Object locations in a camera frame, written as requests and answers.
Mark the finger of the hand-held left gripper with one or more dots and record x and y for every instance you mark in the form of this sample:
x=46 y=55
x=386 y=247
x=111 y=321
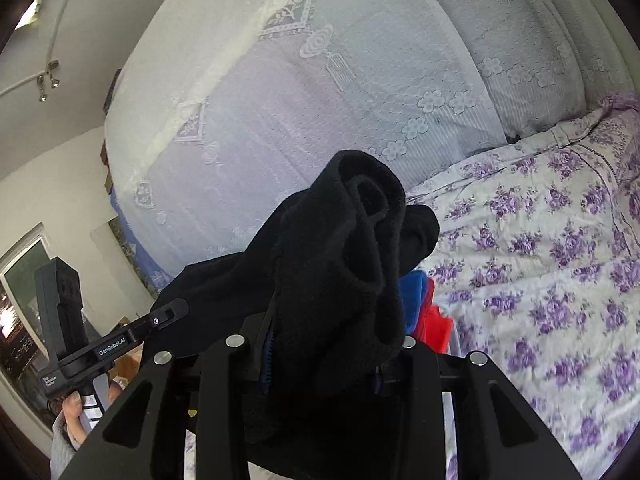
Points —
x=162 y=316

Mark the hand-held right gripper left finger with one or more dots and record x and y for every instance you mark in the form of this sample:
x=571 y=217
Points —
x=267 y=360

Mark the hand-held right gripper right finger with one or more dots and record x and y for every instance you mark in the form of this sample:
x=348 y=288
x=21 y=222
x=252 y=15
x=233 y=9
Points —
x=420 y=367

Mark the black pants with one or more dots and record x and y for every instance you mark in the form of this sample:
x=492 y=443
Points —
x=350 y=260

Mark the person's left hand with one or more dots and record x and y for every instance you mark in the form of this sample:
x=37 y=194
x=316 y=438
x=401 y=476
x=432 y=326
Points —
x=72 y=410

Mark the folded red garment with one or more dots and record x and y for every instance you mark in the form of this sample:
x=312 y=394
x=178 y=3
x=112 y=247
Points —
x=432 y=330

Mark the blue printed cloth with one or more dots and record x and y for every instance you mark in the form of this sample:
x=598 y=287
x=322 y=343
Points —
x=150 y=272

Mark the folded blue garment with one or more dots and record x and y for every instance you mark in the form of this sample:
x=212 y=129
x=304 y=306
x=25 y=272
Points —
x=412 y=300

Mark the green landscape poster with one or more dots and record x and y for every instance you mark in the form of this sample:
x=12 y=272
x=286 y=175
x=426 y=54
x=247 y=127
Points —
x=125 y=245

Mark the bed with purple floral sheet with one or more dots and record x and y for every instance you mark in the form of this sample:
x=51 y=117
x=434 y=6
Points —
x=525 y=260

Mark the brown wooden boxes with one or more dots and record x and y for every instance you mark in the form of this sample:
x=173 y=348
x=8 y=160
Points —
x=105 y=160

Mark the ceiling spotlight fixture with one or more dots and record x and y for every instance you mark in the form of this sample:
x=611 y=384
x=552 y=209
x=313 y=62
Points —
x=44 y=95

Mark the dark box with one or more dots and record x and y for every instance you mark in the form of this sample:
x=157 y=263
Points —
x=112 y=92

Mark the white lace cover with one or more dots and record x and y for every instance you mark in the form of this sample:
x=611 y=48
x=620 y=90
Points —
x=300 y=110

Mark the ceiling lamp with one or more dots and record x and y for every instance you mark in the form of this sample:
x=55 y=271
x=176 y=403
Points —
x=30 y=12

